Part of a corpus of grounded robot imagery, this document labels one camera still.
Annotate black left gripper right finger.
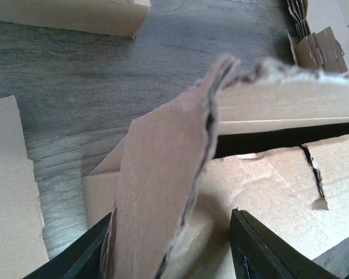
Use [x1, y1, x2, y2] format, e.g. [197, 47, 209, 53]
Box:
[230, 209, 336, 278]

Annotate large cardboard box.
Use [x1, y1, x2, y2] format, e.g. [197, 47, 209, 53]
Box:
[83, 54, 349, 278]
[0, 96, 48, 278]

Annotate small folded cardboard box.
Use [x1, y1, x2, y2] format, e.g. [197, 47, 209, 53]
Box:
[0, 0, 151, 38]

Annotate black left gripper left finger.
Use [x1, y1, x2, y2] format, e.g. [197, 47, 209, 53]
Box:
[24, 213, 111, 279]

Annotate large folded cardboard box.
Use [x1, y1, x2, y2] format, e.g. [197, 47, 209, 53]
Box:
[0, 96, 48, 278]

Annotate right stack flat cardboard blanks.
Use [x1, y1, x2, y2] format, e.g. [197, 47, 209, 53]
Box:
[287, 0, 349, 74]

